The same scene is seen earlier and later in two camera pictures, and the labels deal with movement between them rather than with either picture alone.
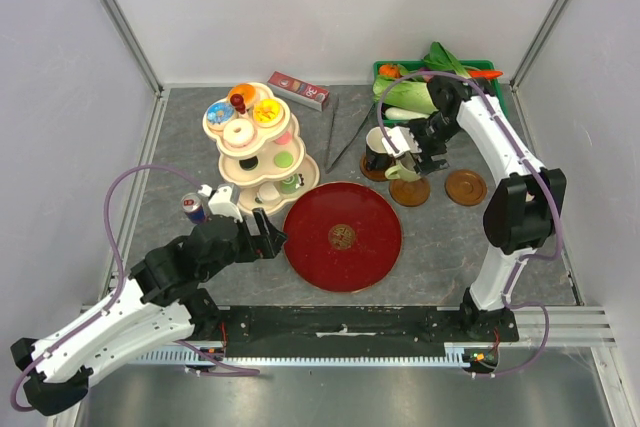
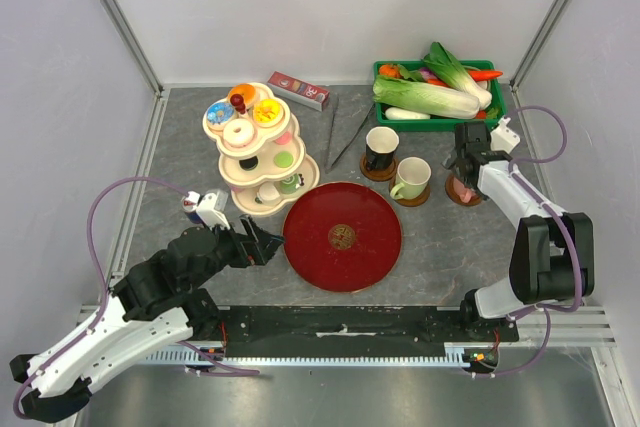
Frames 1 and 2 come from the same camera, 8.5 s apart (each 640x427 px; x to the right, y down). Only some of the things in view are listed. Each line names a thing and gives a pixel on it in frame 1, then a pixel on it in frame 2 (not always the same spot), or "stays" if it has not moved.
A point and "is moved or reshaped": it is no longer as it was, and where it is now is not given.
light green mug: x=401 y=173 is moved or reshaped
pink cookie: x=284 y=139 stays
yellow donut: x=267 y=112 stays
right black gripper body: x=431 y=137 -> x=451 y=159
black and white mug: x=378 y=158 stays
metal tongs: x=330 y=166 stays
